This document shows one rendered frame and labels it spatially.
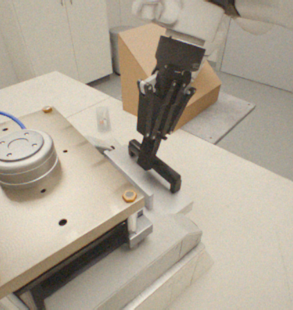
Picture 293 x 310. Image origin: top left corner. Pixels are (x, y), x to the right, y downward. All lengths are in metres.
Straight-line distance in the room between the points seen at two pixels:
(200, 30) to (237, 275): 0.53
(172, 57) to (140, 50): 0.64
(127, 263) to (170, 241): 0.07
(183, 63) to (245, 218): 0.50
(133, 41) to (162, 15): 0.65
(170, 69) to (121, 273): 0.30
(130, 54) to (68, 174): 0.73
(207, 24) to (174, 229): 0.30
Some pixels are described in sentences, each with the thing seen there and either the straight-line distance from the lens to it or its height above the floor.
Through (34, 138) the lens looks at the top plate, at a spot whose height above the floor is 1.15.
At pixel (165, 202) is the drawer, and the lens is 0.46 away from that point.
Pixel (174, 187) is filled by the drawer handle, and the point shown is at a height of 0.99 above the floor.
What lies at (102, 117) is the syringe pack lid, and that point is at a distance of 1.06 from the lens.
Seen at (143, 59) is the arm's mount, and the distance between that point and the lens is 1.00.
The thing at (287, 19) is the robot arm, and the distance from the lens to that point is 0.41.
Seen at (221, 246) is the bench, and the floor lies 0.75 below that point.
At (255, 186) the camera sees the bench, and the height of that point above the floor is 0.75.
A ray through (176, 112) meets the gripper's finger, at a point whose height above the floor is 1.10.
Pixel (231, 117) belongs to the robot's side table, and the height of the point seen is 0.75.
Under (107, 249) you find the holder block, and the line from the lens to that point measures 0.39.
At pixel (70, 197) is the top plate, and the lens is 0.30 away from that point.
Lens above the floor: 1.33
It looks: 41 degrees down
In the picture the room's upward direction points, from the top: straight up
